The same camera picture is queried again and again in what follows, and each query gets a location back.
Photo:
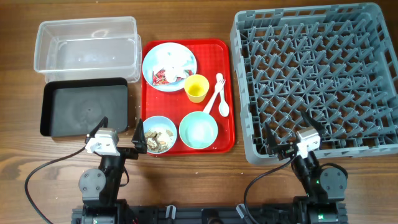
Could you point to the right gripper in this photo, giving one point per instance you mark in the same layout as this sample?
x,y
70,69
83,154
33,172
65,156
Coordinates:
x,y
285,150

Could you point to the clear plastic bin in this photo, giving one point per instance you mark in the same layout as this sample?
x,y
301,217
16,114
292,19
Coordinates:
x,y
80,49

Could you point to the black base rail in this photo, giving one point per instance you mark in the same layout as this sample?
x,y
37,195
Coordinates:
x,y
211,214

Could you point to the grey dishwasher rack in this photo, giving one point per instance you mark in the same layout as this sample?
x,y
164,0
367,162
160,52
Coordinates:
x,y
336,62

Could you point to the pink plastic fork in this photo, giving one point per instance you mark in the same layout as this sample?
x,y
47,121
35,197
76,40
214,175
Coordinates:
x,y
218,87

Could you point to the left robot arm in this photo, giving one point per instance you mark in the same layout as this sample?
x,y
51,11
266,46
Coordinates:
x,y
100,186

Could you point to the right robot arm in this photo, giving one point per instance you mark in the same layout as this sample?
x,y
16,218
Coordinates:
x,y
324,184

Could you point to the light blue plate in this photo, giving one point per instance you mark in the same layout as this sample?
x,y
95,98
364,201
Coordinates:
x,y
169,53

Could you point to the light blue bowl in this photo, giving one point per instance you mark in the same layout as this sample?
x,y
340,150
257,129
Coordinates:
x,y
160,122

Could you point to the red snack wrapper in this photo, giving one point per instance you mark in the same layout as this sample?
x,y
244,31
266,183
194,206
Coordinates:
x,y
157,78

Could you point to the red serving tray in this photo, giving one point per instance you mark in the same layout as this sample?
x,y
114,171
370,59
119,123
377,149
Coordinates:
x,y
212,56

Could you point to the food scraps and rice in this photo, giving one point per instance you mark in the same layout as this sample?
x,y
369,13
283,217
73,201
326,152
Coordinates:
x,y
159,140

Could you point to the green bowl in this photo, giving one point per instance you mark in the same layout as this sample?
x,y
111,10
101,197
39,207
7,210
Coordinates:
x,y
198,130

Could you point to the yellow plastic cup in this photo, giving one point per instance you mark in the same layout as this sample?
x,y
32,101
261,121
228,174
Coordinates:
x,y
196,87

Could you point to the white plastic spoon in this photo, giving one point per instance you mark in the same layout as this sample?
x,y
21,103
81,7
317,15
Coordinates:
x,y
223,106

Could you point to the white napkin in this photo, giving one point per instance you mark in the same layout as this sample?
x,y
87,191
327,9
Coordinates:
x,y
173,72

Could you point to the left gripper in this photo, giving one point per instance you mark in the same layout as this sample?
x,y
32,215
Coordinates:
x,y
137,139

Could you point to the black plastic tray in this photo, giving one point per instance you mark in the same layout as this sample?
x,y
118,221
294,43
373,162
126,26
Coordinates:
x,y
75,107

